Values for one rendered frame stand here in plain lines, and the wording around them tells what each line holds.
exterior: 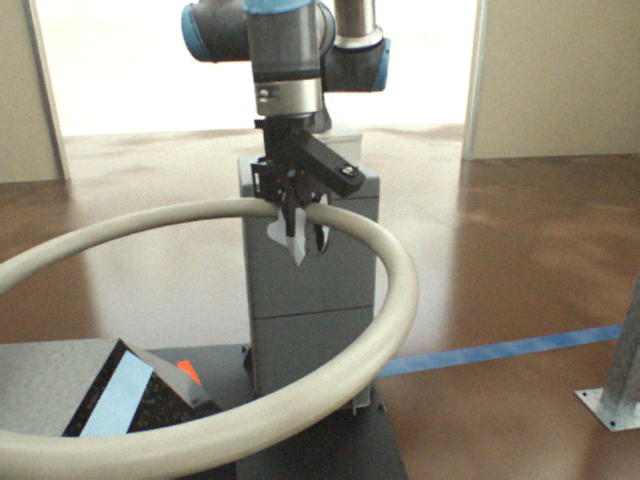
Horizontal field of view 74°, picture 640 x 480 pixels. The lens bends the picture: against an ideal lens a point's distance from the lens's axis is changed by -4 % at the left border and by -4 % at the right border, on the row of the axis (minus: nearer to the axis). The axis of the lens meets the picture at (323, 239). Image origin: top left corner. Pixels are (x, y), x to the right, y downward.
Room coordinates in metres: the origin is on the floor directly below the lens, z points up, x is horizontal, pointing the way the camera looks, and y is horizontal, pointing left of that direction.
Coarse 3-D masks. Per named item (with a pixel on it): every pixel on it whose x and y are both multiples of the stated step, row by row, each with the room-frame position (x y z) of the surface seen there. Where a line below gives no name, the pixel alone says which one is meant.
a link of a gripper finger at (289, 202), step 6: (288, 186) 0.58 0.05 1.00; (294, 186) 0.58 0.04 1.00; (288, 192) 0.57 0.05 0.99; (294, 192) 0.58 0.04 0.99; (282, 198) 0.58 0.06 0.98; (288, 198) 0.57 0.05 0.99; (294, 198) 0.58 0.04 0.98; (282, 204) 0.57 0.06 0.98; (288, 204) 0.57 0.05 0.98; (294, 204) 0.57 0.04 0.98; (282, 210) 0.57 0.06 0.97; (288, 210) 0.56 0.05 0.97; (294, 210) 0.57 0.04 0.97; (288, 216) 0.57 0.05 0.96; (294, 216) 0.57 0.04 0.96; (288, 222) 0.57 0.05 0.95; (294, 222) 0.57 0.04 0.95; (288, 228) 0.57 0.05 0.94; (294, 228) 0.57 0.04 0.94; (288, 234) 0.57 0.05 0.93; (294, 234) 0.57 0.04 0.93
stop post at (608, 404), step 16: (624, 320) 1.25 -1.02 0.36; (624, 336) 1.23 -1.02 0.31; (624, 352) 1.21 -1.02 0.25; (624, 368) 1.19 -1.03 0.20; (608, 384) 1.23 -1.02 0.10; (624, 384) 1.17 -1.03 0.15; (592, 400) 1.25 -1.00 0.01; (608, 400) 1.21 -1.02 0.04; (624, 400) 1.17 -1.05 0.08; (608, 416) 1.17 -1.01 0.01; (624, 416) 1.17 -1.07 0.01
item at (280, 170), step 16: (256, 128) 0.63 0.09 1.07; (272, 128) 0.59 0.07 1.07; (288, 128) 0.60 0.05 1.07; (272, 144) 0.62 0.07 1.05; (272, 160) 0.62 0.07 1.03; (288, 160) 0.61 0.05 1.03; (272, 176) 0.60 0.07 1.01; (288, 176) 0.58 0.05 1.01; (304, 176) 0.59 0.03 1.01; (256, 192) 0.62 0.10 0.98; (272, 192) 0.61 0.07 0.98; (304, 192) 0.59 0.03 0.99; (320, 192) 0.62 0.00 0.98
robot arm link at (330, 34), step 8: (320, 8) 0.67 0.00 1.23; (328, 8) 0.74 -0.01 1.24; (328, 16) 0.71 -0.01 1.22; (328, 24) 0.69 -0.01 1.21; (336, 24) 0.76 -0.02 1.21; (328, 32) 0.69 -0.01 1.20; (336, 32) 0.75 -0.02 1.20; (328, 40) 0.71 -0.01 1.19; (320, 48) 0.68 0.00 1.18; (328, 48) 0.74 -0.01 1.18; (320, 56) 0.73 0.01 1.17
